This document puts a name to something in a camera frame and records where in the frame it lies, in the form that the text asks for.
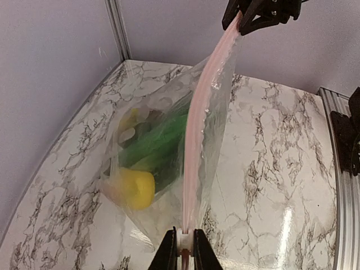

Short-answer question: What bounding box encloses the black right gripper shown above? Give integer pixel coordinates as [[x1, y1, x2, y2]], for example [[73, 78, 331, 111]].
[[222, 0, 301, 36]]

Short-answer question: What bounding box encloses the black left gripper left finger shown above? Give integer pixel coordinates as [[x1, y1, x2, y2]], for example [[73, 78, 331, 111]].
[[148, 227, 178, 270]]

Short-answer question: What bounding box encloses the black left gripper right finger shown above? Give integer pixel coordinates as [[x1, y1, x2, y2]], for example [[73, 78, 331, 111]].
[[193, 229, 223, 270]]

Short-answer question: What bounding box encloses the white zipper slider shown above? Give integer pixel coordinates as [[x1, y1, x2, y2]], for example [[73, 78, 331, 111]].
[[176, 228, 194, 256]]

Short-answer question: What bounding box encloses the yellow lemon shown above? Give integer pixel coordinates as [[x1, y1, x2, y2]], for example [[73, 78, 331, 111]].
[[118, 106, 150, 145], [106, 168, 155, 210]]

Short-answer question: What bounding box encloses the clear zip top bag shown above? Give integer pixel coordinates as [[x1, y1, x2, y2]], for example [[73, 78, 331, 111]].
[[98, 12, 242, 270]]

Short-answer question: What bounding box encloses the green cucumber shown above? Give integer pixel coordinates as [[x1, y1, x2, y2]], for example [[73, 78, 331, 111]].
[[119, 114, 187, 168]]

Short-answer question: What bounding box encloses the right aluminium corner post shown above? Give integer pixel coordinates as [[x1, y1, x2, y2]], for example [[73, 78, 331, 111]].
[[105, 0, 132, 62]]

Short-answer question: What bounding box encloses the aluminium front frame rail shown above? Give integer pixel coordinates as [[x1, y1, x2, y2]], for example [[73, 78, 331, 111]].
[[318, 87, 359, 269]]

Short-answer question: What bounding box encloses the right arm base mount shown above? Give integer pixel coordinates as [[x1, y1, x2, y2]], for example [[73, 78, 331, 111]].
[[330, 87, 360, 177]]

